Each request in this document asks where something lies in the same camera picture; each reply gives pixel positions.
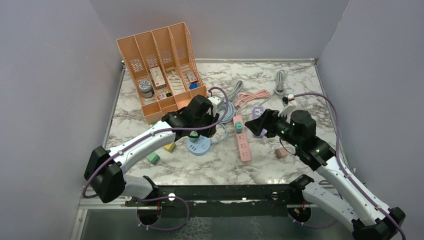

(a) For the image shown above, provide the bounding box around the grey cable bundle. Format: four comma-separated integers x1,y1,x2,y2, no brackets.
225,80,244,104
264,69,288,107

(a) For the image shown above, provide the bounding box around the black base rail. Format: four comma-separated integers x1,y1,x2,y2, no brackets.
125,184,305,218

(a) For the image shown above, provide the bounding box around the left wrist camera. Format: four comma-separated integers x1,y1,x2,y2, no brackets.
207,96,223,116

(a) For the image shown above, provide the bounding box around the round blue power strip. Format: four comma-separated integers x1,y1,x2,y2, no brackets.
186,135,212,156

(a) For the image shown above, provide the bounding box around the grey cable bundle left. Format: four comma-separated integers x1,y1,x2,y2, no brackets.
225,80,244,104

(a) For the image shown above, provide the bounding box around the orange desk file organizer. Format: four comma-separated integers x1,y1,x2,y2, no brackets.
116,22,207,124

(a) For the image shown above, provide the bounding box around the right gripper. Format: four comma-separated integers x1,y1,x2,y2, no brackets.
245,107,302,148

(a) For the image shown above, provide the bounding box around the green charger left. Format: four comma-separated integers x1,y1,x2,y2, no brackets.
146,152,161,165

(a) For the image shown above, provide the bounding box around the purple power strip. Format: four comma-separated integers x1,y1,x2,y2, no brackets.
252,105,267,139

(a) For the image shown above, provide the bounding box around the pink power strip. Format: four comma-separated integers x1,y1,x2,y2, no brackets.
232,115,251,163

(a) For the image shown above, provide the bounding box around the white red box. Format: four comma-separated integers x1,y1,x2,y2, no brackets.
149,66,166,89

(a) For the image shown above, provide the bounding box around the pink usb charger lower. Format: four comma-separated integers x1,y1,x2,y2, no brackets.
274,147,289,159

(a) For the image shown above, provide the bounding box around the coiled pink cable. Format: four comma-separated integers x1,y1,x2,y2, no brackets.
233,89,272,115

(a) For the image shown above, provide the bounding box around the teal usb charger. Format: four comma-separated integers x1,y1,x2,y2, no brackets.
234,121,243,134

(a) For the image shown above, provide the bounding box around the grey cable bundle right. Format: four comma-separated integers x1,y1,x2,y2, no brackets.
264,69,288,107

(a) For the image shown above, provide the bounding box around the green usb charger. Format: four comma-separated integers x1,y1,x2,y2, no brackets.
188,131,199,143

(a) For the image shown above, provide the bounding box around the coiled light blue cable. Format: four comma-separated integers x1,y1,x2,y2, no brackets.
211,100,238,145

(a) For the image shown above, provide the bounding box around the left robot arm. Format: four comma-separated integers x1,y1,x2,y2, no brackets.
83,95,220,206

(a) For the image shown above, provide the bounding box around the round tin in organizer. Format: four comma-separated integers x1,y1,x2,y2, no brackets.
138,80,154,98

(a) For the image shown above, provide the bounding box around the yellow charger left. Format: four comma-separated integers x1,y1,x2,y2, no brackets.
163,142,176,153

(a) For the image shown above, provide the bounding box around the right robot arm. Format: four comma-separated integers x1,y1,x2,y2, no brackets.
245,109,406,240

